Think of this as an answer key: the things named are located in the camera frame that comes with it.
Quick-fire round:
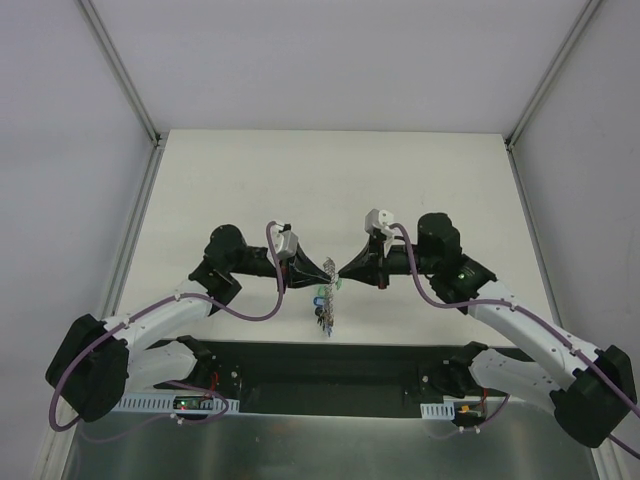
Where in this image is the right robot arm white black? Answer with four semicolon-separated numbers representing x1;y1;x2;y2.
339;209;639;448

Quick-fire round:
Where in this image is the metal disc keyring organizer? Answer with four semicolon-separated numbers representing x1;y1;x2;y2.
314;257;339;337

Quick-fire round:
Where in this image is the left aluminium frame post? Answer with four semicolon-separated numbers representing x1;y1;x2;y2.
74;0;162;147

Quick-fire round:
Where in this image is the right aluminium frame post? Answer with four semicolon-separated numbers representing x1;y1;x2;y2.
505;0;605;152

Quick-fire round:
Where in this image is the left slotted cable duct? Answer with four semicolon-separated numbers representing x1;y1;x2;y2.
112;393;240;415

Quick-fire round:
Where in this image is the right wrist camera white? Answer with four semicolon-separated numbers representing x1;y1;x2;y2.
364;209;395;255

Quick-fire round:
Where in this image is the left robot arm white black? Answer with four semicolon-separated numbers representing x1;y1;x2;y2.
45;221;331;432

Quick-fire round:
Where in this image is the aluminium frame post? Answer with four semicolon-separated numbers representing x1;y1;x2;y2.
505;0;605;152
74;0;162;147

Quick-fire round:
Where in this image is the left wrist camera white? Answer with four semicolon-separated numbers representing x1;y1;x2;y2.
270;222;299;261

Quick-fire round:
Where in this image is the slotted cable duct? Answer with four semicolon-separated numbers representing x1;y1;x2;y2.
112;393;240;415
420;401;456;421

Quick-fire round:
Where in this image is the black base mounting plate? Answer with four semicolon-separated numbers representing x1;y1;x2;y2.
174;341;487;418

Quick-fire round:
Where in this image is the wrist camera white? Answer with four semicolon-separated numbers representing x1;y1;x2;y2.
270;222;299;261
364;209;395;255

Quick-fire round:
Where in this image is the right slotted cable duct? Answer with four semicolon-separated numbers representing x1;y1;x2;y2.
420;401;456;421

